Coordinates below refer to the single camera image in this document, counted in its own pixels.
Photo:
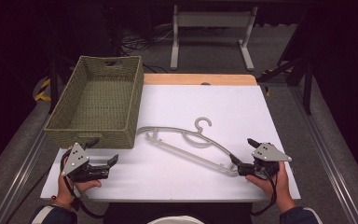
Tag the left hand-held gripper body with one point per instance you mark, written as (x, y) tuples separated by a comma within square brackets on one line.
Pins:
[(76, 158)]

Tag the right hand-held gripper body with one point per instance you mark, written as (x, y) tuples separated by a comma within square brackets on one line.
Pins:
[(268, 153)]

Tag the green woven basket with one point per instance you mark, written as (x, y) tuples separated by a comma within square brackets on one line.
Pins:
[(99, 99)]

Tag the grey plastic clothes hanger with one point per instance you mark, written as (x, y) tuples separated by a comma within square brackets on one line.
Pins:
[(171, 128)]

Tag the person's left hand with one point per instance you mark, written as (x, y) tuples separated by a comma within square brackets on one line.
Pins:
[(66, 191)]

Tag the person's right hand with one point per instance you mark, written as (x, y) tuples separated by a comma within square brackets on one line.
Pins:
[(281, 189)]

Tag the black metal stand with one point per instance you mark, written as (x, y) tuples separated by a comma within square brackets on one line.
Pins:
[(53, 90), (307, 93)]

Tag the white table mat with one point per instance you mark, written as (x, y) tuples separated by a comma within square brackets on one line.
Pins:
[(199, 102)]

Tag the yellow black hazard tape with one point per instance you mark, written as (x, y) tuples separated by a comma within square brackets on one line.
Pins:
[(42, 93)]

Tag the white cap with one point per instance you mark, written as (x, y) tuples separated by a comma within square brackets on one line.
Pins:
[(175, 220)]

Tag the metal floor rail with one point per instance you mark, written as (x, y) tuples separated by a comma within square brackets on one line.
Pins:
[(18, 177), (329, 161)]

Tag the white metal desk frame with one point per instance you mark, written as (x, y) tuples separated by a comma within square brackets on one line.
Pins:
[(213, 19)]

